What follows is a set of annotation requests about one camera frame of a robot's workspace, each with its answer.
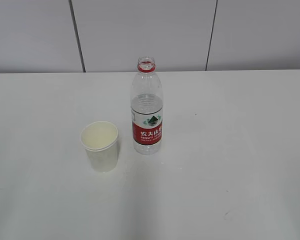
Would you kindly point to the clear Nongfu Spring water bottle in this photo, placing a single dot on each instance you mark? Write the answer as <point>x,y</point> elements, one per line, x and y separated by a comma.
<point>146,103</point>

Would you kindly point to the white paper cup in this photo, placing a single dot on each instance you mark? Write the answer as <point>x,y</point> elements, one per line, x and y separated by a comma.
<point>100,141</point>

